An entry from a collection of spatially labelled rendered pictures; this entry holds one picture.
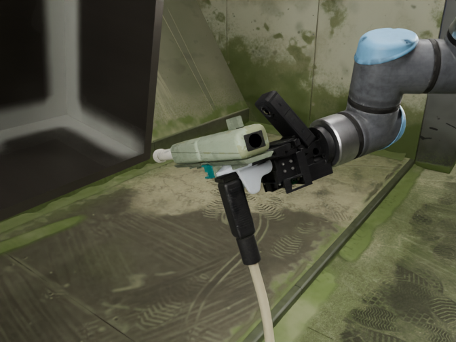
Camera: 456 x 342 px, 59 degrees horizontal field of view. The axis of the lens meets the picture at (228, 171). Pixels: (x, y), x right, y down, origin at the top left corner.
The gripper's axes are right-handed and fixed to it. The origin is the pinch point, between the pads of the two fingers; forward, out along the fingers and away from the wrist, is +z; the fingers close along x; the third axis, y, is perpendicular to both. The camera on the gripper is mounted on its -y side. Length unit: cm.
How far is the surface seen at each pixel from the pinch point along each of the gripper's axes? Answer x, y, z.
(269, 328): -1.2, 27.2, -0.3
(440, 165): 91, 48, -163
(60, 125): 69, -19, 15
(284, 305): 42, 49, -26
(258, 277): -1.0, 18.6, -0.9
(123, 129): 55, -12, 1
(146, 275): 71, 33, 4
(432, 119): 89, 22, -162
